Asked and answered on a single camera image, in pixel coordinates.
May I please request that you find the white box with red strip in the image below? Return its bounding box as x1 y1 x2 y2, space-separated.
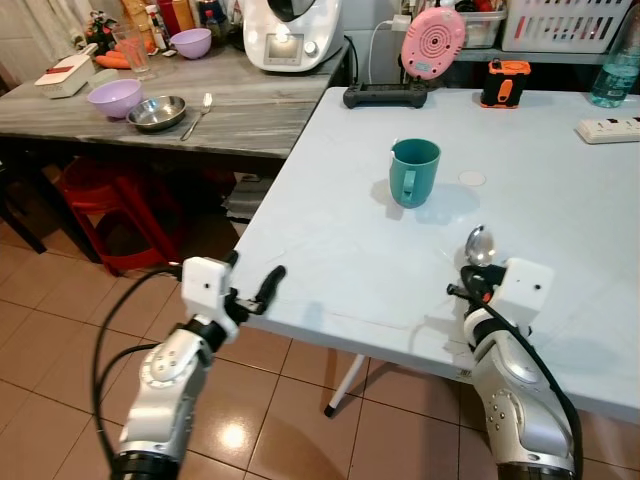
35 44 99 99

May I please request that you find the white power cable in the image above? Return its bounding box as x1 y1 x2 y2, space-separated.
366 17 412 86

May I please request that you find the white power strip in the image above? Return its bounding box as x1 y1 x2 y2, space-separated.
576 117 640 145

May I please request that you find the red plastic stool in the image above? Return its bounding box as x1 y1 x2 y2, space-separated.
58 158 193 274

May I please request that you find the silver metal spoon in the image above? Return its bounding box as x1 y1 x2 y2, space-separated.
466 226 497 269

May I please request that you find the small purple plastic bowl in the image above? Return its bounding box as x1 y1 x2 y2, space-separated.
170 28 213 60

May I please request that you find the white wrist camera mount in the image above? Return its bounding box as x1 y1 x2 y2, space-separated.
181 257 239 323
496 258 555 323

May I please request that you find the clear plastic container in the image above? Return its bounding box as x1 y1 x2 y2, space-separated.
457 8 506 49

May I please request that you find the white kitchen cooking machine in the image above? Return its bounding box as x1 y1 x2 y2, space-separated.
243 0 343 74

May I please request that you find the orange food packet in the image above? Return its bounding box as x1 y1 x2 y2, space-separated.
123 0 157 46

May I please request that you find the grey wood-grain counter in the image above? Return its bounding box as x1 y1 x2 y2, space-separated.
0 42 351 161

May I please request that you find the stainless steel bowl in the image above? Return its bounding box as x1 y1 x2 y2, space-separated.
127 95 188 133

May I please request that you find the pink round appliance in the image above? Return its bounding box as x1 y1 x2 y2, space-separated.
401 7 467 81

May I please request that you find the black handheld controller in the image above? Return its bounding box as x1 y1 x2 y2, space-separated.
343 83 429 110

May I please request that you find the clear blue water bottle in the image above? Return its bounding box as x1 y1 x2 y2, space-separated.
589 5 640 109

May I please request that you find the white plastic basket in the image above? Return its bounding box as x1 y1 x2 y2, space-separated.
501 0 633 53

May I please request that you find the orange carrot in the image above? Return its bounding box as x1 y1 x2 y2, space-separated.
96 50 131 70

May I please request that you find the white metal table leg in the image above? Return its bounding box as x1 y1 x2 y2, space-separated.
324 353 369 418

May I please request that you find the large purple plastic bowl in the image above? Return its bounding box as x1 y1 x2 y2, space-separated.
87 79 143 120

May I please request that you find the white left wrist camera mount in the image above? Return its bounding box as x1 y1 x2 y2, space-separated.
181 257 239 323

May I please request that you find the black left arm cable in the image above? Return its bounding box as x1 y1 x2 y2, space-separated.
92 266 201 473

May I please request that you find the clear drinking glass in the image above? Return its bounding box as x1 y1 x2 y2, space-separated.
113 25 151 77

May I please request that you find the orange and black device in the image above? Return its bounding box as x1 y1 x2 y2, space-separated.
480 59 532 109

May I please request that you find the teal ceramic mug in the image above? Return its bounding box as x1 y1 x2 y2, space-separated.
389 138 442 209

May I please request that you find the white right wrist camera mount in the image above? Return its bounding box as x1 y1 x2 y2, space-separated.
496 258 555 323

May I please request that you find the small flower plant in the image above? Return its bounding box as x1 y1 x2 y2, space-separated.
72 10 119 51

